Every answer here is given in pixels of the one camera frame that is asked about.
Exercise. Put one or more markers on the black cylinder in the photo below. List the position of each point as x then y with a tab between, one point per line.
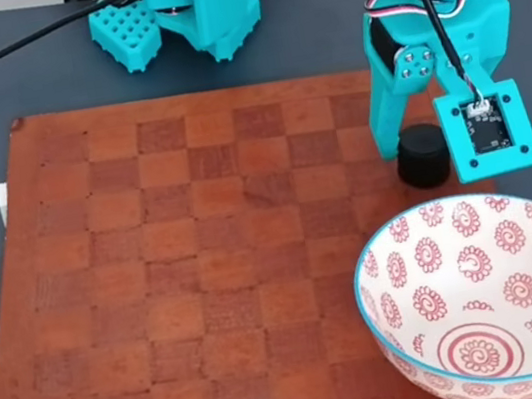
424	161

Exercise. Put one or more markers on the white bowl with red flowers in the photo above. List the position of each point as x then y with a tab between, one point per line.
484	296

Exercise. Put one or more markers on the brown leather chessboard mat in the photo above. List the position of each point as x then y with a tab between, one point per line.
206	269

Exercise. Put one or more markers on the teal framed camera box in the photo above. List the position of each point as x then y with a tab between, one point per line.
458	164

